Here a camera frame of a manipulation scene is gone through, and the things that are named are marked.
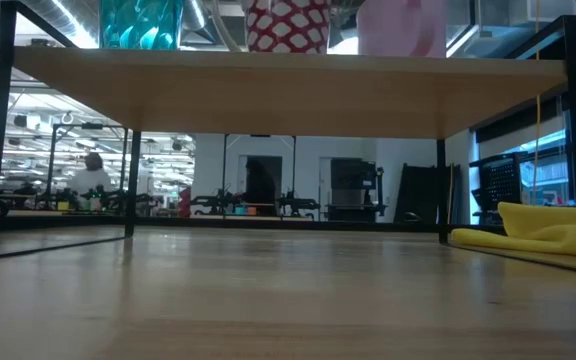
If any silver ceiling duct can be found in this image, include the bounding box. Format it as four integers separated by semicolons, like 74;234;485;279
22;0;100;50

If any background robot workstation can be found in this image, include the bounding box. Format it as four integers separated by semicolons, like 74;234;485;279
187;133;322;221
15;122;134;212

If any black leaning panel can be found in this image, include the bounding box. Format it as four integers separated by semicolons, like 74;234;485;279
393;163;462;225

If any wooden shelf with black legs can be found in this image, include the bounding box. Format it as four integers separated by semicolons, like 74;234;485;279
0;0;576;274

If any black pegboard cart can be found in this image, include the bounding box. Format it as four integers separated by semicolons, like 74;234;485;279
470;151;525;226

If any pink mug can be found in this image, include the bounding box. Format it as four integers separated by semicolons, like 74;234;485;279
356;0;448;59

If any teal faceted plastic tumbler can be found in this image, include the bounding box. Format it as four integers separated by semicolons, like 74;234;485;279
98;0;185;51

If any black machine cabinet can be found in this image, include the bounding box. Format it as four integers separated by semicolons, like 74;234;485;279
326;157;388;222

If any yellow cloth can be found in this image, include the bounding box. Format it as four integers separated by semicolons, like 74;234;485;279
450;201;576;259

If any person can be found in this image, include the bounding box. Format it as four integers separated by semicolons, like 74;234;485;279
244;158;278;217
66;152;115;211

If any red white patterned mug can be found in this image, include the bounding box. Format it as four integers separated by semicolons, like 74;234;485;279
244;0;333;55

